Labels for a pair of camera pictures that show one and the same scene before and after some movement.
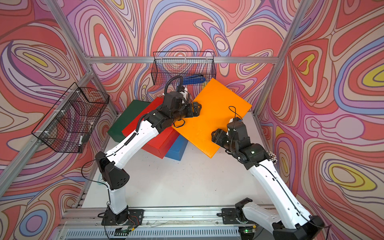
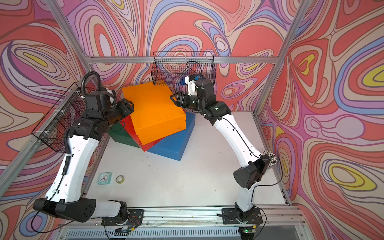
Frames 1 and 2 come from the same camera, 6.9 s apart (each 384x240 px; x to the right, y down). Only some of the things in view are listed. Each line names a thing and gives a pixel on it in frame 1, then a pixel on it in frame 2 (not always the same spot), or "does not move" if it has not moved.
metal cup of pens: [272, 157] does not move
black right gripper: [218, 136] → [182, 97]
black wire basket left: [67, 126] does not move
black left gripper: [189, 107] → [124, 106]
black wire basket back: [167, 64] does not move
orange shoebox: [218, 105] → [156, 115]
